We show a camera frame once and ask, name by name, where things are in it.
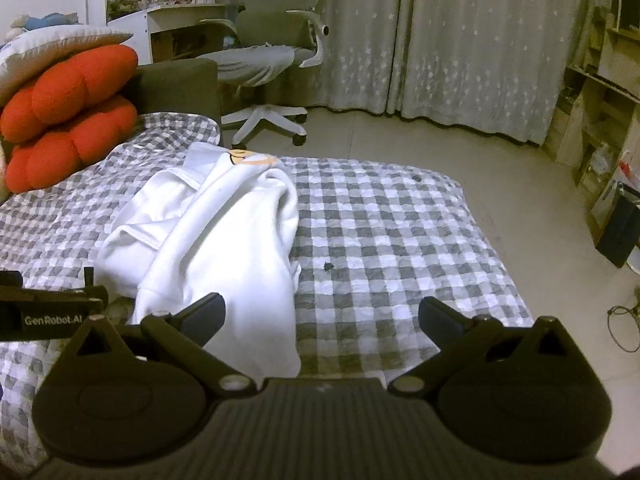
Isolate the blue plush toy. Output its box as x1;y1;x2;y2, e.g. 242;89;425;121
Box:
10;13;79;35

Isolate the red plush cushion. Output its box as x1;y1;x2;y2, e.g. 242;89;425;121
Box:
1;44;138;144
4;94;138;194

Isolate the grey white office chair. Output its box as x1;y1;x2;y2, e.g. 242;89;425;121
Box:
196;0;331;149

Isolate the white grey pillow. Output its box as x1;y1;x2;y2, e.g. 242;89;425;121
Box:
1;25;132;106

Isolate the upper red plush cushion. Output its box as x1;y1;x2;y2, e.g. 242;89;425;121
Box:
1;44;138;144

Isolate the grey star patterned curtain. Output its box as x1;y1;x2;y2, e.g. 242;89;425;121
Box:
207;0;614;146

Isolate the white long sleeve shirt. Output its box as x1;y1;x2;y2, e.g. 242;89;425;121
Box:
94;142;300;382

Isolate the black cable on floor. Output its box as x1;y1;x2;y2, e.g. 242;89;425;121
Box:
606;284;640;354

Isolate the white desk with shelves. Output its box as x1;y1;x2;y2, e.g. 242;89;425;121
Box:
105;0;231;65

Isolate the grey white checkered bedsheet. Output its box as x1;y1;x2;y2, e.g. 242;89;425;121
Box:
0;112;535;476

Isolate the black bag on floor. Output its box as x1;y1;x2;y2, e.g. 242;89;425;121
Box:
596;182;639;268

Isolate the lower red plush cushion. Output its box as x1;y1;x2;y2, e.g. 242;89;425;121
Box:
4;94;138;194

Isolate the wooden shelf unit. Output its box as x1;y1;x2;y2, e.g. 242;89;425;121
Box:
542;6;639;226

